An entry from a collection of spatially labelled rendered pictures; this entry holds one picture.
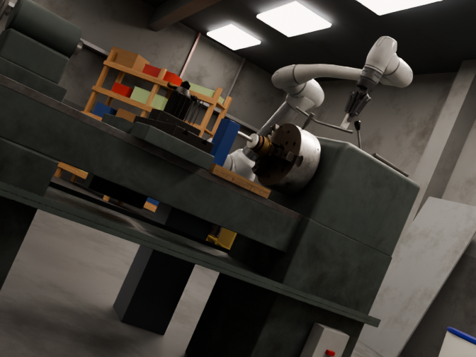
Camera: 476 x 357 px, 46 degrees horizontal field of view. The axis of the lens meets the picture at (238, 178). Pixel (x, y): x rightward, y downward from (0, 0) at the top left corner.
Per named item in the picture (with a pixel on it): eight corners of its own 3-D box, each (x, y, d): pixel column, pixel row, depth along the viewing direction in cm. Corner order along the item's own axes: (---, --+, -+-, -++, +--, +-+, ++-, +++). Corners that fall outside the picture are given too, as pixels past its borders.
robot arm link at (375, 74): (374, 66, 245) (367, 78, 245) (387, 75, 250) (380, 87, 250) (360, 63, 253) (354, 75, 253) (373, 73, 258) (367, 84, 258)
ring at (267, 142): (267, 139, 262) (252, 130, 257) (278, 141, 254) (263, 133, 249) (258, 156, 261) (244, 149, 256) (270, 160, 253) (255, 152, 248)
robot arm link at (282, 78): (295, 57, 284) (312, 70, 293) (269, 64, 297) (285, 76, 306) (290, 81, 281) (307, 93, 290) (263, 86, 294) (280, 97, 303)
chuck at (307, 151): (259, 174, 281) (293, 121, 275) (287, 204, 255) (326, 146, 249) (245, 168, 276) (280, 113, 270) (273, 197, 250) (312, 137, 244)
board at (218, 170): (226, 183, 270) (229, 175, 270) (267, 198, 240) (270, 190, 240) (174, 159, 254) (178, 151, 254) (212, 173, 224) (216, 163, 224)
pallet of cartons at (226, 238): (266, 273, 891) (277, 249, 893) (225, 256, 860) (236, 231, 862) (239, 255, 996) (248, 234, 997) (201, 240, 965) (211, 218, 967)
